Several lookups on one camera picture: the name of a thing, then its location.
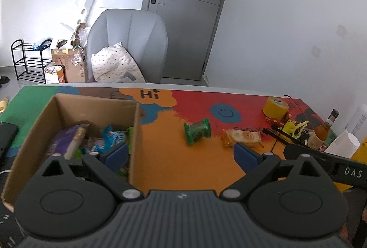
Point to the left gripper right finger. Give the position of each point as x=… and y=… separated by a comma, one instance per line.
x=259, y=170

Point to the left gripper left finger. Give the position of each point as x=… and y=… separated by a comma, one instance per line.
x=103, y=168

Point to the blue snack packet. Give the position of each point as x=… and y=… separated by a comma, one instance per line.
x=111, y=138

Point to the small green snack packet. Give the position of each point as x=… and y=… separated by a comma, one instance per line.
x=129, y=138

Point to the purple bread package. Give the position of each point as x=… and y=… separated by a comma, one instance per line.
x=67, y=141

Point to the white paper towel roll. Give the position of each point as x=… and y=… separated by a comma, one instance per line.
x=345, y=145

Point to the orange biscuit packet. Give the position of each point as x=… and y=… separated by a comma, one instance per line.
x=248, y=138

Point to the black rod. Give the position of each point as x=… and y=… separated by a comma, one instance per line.
x=279, y=137

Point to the brown glass bottle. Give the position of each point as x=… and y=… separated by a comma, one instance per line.
x=320, y=134

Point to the yellow green plastic toy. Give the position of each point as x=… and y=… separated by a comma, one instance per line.
x=293, y=129

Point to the brown cardboard box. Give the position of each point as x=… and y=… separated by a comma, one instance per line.
x=87, y=116

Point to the yellow tape roll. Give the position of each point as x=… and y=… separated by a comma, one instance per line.
x=275, y=108

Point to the colourful cartoon table mat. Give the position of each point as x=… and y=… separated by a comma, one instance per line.
x=177, y=139

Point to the white dotted pillow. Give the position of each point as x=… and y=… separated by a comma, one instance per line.
x=113, y=64

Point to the brown paper bag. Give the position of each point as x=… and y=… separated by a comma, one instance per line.
x=74, y=62

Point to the grey armchair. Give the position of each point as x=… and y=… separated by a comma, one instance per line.
x=142, y=33

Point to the grey door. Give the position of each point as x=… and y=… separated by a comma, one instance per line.
x=191, y=26

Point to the black wire shoe rack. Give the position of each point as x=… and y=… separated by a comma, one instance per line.
x=30, y=60

